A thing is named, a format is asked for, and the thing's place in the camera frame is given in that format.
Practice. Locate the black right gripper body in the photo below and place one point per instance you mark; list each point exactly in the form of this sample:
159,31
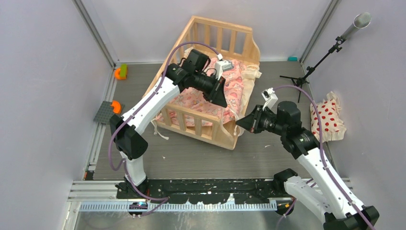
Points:
267,121

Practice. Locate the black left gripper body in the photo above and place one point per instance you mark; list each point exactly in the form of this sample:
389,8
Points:
206,85

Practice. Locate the pink unicorn print cushion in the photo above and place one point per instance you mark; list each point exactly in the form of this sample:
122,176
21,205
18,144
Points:
239,80

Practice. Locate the wooden slatted pet bed frame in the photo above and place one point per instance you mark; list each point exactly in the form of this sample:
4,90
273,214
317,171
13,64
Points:
211,37

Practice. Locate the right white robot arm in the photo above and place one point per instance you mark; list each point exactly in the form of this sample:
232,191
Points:
335,204

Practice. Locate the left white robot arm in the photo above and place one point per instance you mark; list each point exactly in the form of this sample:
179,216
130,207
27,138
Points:
127,129

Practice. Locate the white strawberry print pillow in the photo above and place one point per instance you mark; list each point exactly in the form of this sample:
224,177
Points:
333,127

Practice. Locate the orange and green toy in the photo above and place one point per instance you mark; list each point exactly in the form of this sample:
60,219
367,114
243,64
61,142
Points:
121,72

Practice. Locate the orange arch toy block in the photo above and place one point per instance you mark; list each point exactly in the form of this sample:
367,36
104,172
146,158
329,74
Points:
117,107

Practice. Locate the grey building block plate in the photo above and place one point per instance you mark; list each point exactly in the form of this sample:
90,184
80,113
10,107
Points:
105,112

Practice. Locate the microphone on black stand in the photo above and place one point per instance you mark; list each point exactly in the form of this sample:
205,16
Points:
359,22

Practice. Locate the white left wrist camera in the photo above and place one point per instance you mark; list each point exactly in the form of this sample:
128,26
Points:
221,66

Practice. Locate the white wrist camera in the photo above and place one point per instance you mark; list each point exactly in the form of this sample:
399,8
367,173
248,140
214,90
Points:
269,97
221,66

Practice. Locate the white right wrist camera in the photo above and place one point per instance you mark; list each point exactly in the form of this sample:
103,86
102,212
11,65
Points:
269,97

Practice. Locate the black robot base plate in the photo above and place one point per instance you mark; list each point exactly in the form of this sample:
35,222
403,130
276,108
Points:
213,191

